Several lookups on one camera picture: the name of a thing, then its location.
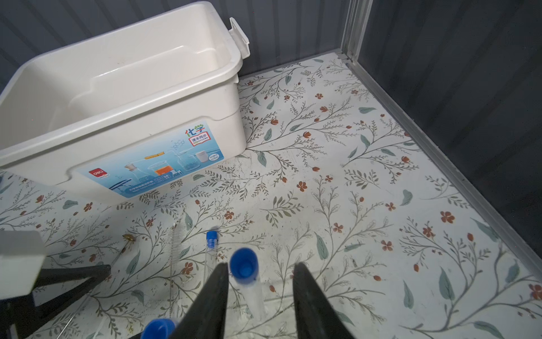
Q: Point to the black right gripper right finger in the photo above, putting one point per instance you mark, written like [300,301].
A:
[315,317]

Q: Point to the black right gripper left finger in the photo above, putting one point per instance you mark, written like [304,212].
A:
[206,318]

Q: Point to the blue capped test tube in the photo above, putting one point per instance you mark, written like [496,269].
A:
[211,253]
[158,329]
[244,267]

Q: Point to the white plastic storage bin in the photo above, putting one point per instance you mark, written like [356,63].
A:
[124,113]

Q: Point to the wire test tube brush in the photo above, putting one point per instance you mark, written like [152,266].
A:
[175,275]

